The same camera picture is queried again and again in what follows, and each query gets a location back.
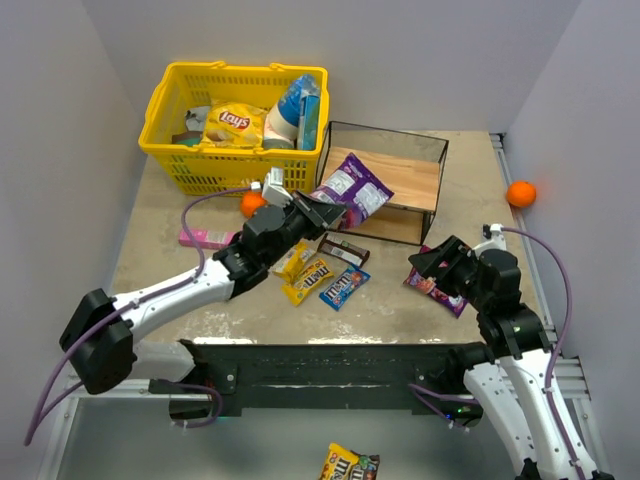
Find purple Fox's berries bag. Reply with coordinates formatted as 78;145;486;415
403;267;467;318

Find yellow M&M bag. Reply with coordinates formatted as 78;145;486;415
281;259;334;306

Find grey crumpled packet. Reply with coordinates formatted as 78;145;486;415
184;105;210;133

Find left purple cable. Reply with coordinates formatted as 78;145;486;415
23;182;261;447

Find purple cable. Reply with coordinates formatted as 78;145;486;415
499;225;586;480
23;182;261;447

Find brown chocolate bar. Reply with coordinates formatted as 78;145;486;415
317;233;371;268

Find yellow Lays chip bag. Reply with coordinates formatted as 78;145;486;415
201;100;267;149

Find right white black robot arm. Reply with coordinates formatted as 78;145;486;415
409;234;609;479

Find yellow plastic shopping basket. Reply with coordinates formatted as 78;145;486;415
138;61;330;195

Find orange fruit at wall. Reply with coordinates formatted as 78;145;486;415
505;181;537;208

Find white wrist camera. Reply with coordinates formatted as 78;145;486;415
475;223;507;255
250;167;293;208

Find orange fruit near basket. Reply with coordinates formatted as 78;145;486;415
240;191;268;218

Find blue M&M bag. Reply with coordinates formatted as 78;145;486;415
319;265;371;311

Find purple candy bag back side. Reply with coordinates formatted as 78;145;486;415
310;152;395;230

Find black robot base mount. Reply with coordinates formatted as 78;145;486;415
149;342;495;420

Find brown green packet in basket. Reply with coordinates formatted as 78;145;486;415
171;130;202;147

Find pink rectangular box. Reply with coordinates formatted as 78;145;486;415
178;229;235;250

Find blue cardboard box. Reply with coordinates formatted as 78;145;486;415
296;95;320;151

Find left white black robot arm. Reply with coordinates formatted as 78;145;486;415
59;192;346;395

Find M&M bags on floor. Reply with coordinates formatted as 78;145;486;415
318;443;380;480

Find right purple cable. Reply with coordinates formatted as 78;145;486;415
499;225;586;480

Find black wire wooden shelf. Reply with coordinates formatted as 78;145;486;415
316;121;449;246

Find small yellow candy bag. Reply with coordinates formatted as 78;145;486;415
271;241;316;284

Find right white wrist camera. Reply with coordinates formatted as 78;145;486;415
475;223;507;255

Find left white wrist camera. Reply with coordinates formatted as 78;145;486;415
250;167;293;208

